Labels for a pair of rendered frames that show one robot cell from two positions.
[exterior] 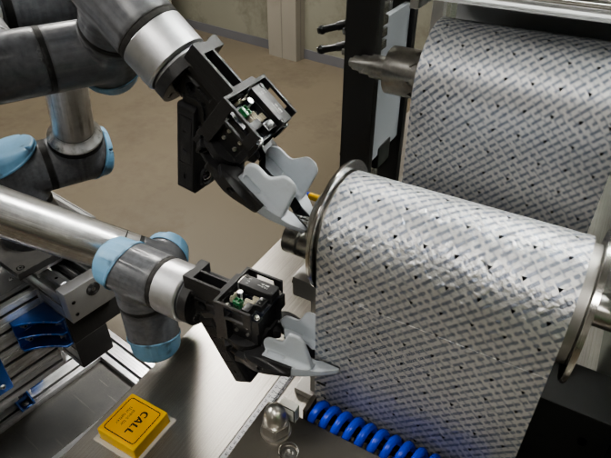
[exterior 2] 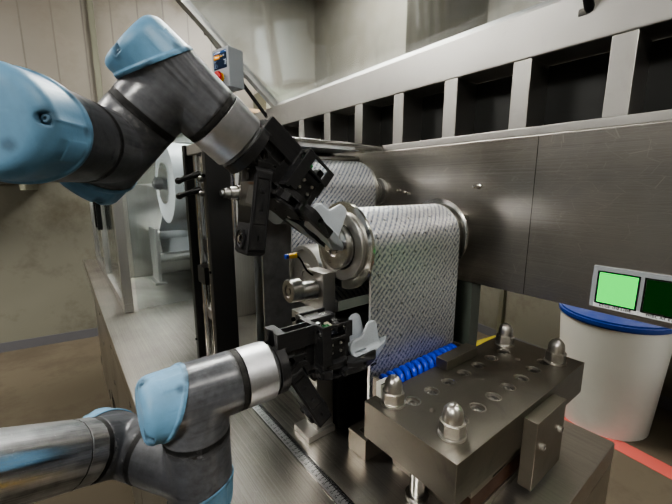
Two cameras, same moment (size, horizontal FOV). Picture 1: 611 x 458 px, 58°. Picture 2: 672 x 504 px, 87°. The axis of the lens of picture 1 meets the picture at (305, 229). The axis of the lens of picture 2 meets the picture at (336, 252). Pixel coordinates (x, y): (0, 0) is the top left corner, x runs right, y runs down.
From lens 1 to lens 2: 63 cm
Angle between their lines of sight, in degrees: 66
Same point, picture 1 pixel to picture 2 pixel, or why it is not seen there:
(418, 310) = (418, 254)
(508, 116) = (337, 191)
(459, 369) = (434, 280)
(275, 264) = not seen: hidden behind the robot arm
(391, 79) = not seen: hidden behind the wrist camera
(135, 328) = (216, 464)
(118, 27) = (218, 96)
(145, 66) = (246, 130)
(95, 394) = not seen: outside the picture
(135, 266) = (215, 370)
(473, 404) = (439, 299)
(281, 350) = (363, 343)
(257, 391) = (291, 466)
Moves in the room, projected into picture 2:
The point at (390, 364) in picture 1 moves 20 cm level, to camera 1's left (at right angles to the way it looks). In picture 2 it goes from (408, 305) to (377, 354)
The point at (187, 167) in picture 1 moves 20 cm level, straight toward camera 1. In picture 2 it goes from (262, 228) to (422, 231)
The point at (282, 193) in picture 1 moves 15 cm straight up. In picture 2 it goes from (339, 217) to (339, 111)
